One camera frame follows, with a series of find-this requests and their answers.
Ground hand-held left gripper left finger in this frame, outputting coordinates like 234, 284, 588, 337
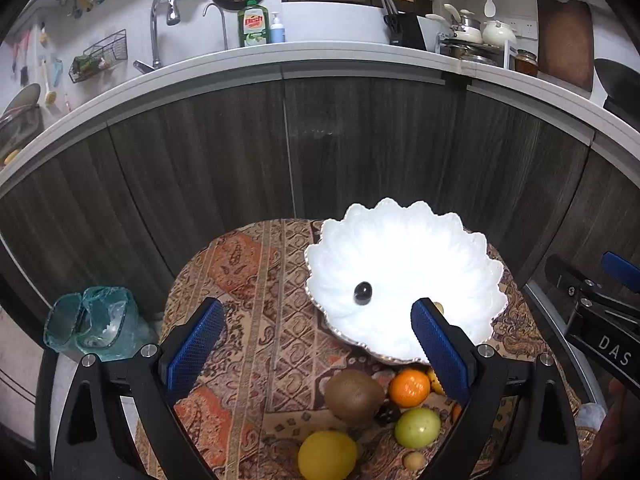
52, 297, 227, 480

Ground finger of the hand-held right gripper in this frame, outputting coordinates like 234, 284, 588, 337
544, 254, 598, 303
601, 251, 640, 283

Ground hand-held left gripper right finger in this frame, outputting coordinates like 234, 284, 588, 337
410, 297, 583, 480

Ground green round plum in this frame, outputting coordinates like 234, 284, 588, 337
394, 407, 442, 450

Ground brown kiwi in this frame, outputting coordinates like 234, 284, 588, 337
324, 370, 387, 423

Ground white scalloped bowl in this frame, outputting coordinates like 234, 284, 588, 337
305, 198, 509, 365

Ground yellow lemon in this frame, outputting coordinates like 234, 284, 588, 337
297, 430, 359, 480

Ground person's right hand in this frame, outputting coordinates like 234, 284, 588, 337
582, 377, 640, 480

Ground white crumpled plastic bag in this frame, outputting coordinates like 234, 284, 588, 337
575, 402, 608, 431

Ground patterned orange tablecloth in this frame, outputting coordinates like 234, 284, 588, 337
135, 217, 583, 480

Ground trash bin with green bag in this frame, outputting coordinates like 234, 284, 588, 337
44, 286, 161, 363

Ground black wok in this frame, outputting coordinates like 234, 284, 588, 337
593, 58, 640, 126

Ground dark wood kitchen cabinet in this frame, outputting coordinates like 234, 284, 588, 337
0, 67, 640, 321

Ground glass jar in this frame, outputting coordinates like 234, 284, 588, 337
515, 49, 539, 77

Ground brown wooden cutting board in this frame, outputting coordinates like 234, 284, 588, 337
536, 0, 595, 92

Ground stacked steel pots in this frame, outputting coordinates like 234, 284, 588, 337
437, 35, 505, 67

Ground cream white kettle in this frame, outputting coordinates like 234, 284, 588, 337
481, 20, 517, 47

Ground white pot with lid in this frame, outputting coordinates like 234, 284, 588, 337
425, 4, 483, 44

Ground black knife block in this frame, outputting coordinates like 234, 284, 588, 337
378, 0, 427, 51

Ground dish brush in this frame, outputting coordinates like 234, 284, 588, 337
40, 57, 63, 107

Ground tall chrome faucet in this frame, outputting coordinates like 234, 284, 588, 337
133, 0, 181, 73

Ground white kitchen countertop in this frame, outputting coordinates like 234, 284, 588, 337
0, 0, 640, 188

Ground thin curved chrome faucet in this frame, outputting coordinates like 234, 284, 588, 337
202, 2, 229, 51

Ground green dish soap bottle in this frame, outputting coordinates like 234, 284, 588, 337
237, 0, 269, 48

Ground black wire basket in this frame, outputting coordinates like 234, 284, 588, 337
68, 30, 127, 82

